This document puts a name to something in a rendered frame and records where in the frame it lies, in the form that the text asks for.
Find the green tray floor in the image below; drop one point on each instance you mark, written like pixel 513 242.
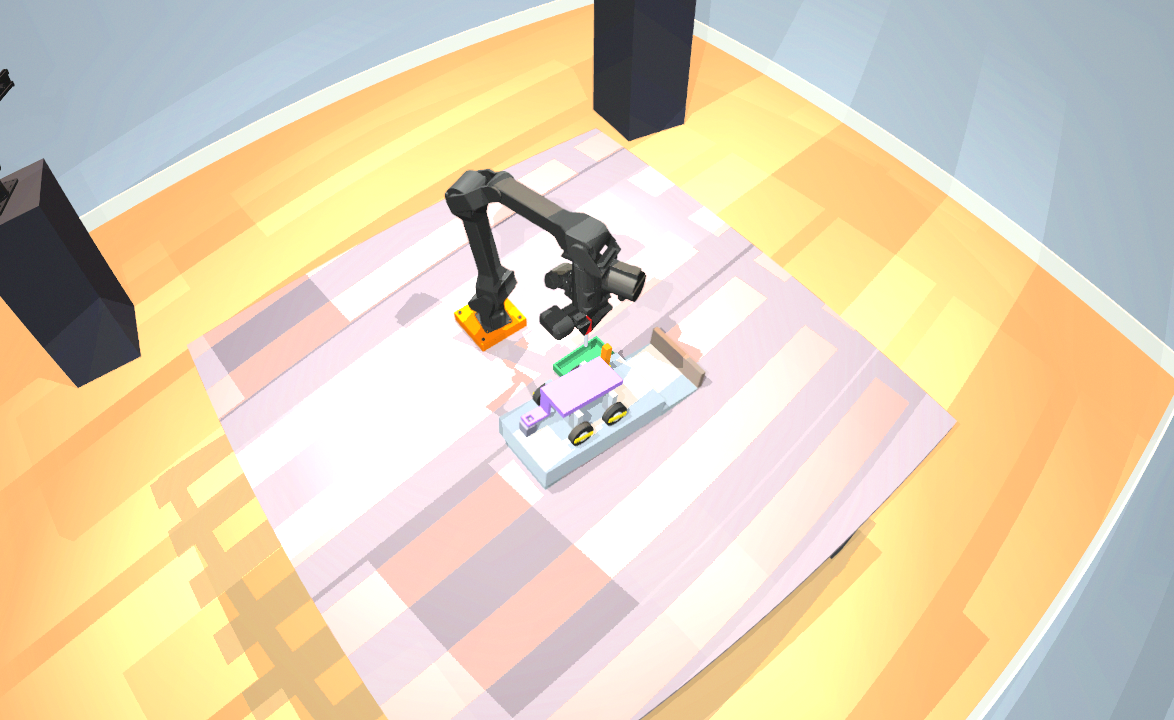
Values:
pixel 587 355

